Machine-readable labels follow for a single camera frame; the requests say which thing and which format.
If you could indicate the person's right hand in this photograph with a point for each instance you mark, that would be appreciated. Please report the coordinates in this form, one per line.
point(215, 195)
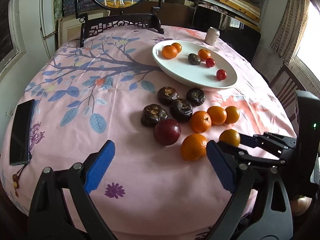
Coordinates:
point(300, 205)

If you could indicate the beaded phone charm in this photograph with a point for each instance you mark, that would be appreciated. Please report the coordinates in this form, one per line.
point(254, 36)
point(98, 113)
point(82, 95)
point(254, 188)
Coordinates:
point(16, 179)

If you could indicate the white oval plate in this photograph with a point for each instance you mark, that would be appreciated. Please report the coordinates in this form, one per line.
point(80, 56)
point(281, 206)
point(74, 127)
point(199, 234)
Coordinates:
point(180, 69)

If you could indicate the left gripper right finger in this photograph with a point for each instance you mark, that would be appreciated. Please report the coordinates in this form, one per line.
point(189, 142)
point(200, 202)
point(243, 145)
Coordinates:
point(271, 206)

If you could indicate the dark passion fruit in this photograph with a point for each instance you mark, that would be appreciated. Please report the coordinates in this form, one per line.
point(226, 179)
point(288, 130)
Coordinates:
point(181, 110)
point(153, 114)
point(195, 96)
point(166, 95)

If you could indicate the dark carved screen stand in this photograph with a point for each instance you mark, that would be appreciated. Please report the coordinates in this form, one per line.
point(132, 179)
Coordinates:
point(95, 26)

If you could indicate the wooden chair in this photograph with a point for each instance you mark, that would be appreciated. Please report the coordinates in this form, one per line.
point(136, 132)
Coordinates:
point(286, 95)

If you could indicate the large mandarin orange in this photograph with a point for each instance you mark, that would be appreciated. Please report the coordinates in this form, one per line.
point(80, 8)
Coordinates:
point(193, 147)

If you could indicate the small yellow-orange fruit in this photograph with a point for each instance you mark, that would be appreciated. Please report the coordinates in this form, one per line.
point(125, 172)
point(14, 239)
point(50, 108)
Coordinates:
point(233, 114)

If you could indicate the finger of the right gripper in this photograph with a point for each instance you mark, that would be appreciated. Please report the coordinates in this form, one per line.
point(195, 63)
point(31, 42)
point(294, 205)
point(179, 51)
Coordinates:
point(242, 156)
point(250, 141)

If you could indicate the pink floral tablecloth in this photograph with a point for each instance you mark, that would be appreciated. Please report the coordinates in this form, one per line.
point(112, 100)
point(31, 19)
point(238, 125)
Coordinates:
point(88, 95)

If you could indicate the mandarin on plate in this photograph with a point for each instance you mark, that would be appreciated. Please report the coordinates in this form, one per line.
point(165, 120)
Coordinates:
point(169, 52)

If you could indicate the passion fruit on plate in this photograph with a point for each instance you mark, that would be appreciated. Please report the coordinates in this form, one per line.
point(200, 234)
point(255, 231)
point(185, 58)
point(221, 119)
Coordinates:
point(194, 59)

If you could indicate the small yellow orange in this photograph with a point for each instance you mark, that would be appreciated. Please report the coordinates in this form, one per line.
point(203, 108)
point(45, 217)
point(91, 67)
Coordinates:
point(231, 137)

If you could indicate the small orange on plate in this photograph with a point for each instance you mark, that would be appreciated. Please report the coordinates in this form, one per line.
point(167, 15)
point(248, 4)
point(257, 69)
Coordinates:
point(177, 46)

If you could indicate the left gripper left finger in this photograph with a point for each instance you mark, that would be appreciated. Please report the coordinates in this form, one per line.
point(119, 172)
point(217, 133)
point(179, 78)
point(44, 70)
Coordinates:
point(49, 216)

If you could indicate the round orange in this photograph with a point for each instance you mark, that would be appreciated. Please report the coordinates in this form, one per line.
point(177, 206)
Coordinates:
point(217, 114)

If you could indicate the black smartphone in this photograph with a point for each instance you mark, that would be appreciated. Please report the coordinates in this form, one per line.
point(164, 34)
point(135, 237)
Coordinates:
point(20, 134)

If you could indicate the red cherry tomato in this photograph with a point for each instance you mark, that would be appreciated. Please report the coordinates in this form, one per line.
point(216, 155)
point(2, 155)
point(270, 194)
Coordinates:
point(221, 74)
point(210, 62)

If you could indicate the white drink can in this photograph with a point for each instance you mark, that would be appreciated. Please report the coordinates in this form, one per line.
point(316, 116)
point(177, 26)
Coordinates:
point(212, 36)

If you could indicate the dark red plum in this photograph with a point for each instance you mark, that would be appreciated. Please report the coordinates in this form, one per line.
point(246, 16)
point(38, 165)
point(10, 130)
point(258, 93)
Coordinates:
point(167, 132)

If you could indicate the mandarin orange with stem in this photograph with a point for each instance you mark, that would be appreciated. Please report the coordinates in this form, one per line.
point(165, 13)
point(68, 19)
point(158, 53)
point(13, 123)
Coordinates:
point(200, 122)

